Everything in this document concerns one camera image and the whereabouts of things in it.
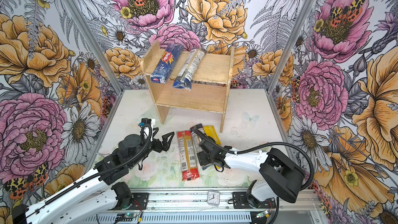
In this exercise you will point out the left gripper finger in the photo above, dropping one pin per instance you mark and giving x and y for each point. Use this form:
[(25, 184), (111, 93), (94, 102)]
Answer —
[(167, 138), (165, 147)]

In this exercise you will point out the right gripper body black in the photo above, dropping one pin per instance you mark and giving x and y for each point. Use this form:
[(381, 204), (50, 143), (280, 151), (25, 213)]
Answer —
[(204, 158)]

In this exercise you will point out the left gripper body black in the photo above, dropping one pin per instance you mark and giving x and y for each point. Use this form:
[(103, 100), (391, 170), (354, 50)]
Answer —
[(154, 145)]

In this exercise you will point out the blue-end spaghetti bag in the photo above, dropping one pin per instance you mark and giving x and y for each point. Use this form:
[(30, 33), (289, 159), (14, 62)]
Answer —
[(196, 139), (184, 78)]

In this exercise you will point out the blue Barilla spaghetti box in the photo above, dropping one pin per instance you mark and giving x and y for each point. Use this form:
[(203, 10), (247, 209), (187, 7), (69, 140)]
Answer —
[(167, 63)]

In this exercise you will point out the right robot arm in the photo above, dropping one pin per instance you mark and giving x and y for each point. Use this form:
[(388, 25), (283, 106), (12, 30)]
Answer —
[(282, 177)]

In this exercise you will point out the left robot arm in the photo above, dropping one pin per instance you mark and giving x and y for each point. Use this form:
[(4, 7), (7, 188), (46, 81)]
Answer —
[(100, 188)]

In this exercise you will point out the wooden two-tier shelf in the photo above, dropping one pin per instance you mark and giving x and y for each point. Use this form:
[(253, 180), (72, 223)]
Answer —
[(210, 92)]

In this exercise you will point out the yellow spaghetti bag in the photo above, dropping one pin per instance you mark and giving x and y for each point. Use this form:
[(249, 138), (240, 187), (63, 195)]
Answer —
[(211, 132)]

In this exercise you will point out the red spaghetti bag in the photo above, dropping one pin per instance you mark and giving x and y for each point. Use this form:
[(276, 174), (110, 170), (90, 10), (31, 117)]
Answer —
[(188, 162)]

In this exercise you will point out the small white clock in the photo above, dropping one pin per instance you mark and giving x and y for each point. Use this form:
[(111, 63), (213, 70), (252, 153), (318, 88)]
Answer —
[(213, 198)]

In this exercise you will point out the green circuit board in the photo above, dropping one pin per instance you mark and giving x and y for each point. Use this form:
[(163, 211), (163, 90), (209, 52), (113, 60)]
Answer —
[(128, 218)]

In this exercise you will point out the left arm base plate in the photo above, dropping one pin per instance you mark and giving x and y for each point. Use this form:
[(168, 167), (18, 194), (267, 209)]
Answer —
[(138, 201)]

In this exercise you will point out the aluminium front rail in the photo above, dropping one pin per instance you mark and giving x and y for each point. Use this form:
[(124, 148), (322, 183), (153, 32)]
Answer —
[(189, 206)]

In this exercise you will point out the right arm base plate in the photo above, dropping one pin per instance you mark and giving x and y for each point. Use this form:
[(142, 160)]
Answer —
[(241, 200)]

